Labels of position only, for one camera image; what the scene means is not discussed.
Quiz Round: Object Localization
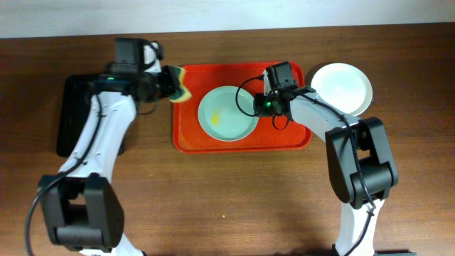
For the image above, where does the green yellow sponge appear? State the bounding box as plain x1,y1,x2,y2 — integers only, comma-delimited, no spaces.
169,66,192,103

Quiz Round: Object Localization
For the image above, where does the light green plate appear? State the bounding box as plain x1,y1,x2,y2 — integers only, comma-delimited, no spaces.
198,86,259,142

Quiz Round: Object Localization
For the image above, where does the white plate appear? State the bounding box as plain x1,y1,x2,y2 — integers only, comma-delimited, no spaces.
310,63,373,116

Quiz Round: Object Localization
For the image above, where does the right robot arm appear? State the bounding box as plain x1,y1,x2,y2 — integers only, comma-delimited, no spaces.
254,87,398,255

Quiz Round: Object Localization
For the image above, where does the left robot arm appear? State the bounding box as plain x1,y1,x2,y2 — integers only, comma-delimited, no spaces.
33,66,191,255

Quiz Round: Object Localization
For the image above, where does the red plastic tray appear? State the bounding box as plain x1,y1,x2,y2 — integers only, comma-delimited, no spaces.
173,62,312,154

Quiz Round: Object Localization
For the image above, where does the black tray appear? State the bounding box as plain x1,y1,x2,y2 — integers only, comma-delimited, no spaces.
56,74,131,158

